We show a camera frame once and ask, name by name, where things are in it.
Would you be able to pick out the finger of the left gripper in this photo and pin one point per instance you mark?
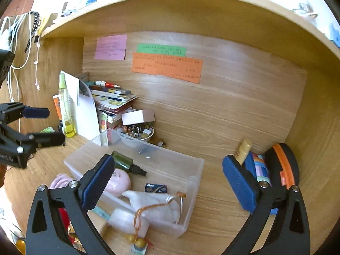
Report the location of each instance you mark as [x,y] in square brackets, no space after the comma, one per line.
[35,113]
[47,139]

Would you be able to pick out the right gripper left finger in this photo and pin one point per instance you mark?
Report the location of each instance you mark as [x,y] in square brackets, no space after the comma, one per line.
[46,233]

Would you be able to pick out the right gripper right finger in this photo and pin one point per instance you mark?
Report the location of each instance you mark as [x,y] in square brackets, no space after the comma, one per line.
[289,233]

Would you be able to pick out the white cloth pouch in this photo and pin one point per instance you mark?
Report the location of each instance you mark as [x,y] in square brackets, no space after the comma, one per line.
[155,207]

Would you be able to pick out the gourd charm with orange cord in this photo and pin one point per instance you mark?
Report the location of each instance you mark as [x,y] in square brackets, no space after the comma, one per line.
[180,199]

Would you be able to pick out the red pouch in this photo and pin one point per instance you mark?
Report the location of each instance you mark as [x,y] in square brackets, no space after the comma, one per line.
[65,219]

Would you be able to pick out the orange tube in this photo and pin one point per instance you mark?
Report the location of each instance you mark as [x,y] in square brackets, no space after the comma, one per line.
[57,106]

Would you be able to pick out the yellow spray bottle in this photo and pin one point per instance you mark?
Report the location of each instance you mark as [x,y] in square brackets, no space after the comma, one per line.
[68,125]

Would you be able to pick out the pink round case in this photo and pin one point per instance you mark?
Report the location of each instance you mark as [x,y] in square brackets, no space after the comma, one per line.
[118,183]

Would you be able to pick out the white round plastic container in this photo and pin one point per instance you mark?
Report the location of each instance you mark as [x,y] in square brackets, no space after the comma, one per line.
[123,220]

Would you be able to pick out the dark green glass bottle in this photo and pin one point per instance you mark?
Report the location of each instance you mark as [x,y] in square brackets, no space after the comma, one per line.
[127,164]

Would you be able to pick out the white paper sheet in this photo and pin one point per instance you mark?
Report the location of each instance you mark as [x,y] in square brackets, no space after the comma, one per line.
[82,107]

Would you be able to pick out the small blue staples box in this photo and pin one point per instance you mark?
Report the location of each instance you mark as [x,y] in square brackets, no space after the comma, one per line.
[155,188]

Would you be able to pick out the black orange zipper case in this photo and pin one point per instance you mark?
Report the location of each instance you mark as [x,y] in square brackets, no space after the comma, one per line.
[282,166]

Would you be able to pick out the clear plastic storage bin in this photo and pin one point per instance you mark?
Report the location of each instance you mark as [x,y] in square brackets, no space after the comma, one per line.
[179,172]

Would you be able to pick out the blue patchwork pencil pouch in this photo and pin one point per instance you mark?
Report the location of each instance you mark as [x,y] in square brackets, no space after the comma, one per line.
[255,164]

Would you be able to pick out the red white marker pen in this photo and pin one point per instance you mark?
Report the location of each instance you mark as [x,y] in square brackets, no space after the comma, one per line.
[106,84]

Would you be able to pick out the stack of books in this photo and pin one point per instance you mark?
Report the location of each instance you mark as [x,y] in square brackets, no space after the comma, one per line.
[110,104]

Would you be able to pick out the bowl of trinkets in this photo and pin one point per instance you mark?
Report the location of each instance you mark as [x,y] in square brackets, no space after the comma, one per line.
[141,132]

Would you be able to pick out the cream lotion tube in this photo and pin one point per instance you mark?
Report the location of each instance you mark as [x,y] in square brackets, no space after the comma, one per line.
[243,151]

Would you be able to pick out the small white cardboard box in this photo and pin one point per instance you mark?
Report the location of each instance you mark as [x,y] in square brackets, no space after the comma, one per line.
[138,117]

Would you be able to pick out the pink sticky note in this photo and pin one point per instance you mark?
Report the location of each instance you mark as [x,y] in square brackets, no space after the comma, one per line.
[111,48]

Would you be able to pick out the green sticky note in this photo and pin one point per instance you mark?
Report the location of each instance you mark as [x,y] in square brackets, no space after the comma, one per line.
[162,49]

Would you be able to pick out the orange sticky note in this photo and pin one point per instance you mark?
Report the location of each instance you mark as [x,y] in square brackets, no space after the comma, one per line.
[182,68]

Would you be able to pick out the wooden shelf board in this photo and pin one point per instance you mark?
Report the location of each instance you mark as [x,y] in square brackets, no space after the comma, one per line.
[258,23]

